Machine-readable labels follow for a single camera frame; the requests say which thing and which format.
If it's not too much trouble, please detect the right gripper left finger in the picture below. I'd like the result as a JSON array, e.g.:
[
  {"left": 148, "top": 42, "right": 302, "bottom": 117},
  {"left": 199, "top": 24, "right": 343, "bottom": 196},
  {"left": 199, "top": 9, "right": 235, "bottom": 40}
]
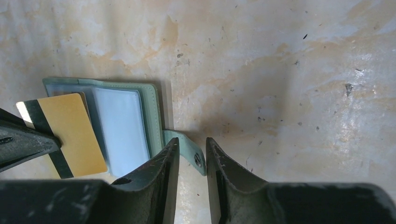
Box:
[{"left": 0, "top": 138, "right": 179, "bottom": 224}]

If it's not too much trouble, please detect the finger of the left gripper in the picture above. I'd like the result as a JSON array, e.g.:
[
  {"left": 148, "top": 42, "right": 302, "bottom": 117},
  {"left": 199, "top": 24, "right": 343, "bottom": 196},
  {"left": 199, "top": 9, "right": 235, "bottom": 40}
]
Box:
[{"left": 0, "top": 109, "right": 61, "bottom": 172}]

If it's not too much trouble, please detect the green card holder wallet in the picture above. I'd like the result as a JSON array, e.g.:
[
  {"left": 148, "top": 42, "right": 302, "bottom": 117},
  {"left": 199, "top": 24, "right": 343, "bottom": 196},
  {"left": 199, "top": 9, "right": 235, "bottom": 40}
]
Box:
[{"left": 43, "top": 77, "right": 206, "bottom": 178}]

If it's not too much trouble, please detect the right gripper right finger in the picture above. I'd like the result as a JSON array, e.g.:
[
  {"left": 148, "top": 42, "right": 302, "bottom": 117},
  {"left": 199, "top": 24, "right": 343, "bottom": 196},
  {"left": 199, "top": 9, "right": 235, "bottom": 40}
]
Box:
[{"left": 206, "top": 138, "right": 396, "bottom": 224}]

